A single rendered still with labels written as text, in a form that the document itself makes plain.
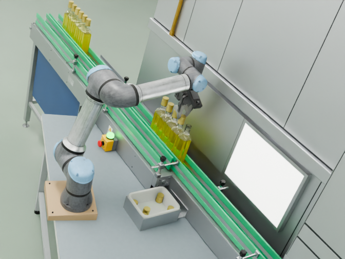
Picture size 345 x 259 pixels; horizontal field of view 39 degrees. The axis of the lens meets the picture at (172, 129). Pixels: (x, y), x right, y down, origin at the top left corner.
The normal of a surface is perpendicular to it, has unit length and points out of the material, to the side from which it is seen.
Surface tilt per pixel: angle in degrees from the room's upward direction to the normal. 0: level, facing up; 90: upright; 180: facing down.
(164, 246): 0
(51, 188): 5
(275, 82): 90
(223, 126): 90
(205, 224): 90
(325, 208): 90
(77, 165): 11
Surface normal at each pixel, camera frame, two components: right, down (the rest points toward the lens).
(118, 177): 0.26, -0.81
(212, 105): -0.80, 0.11
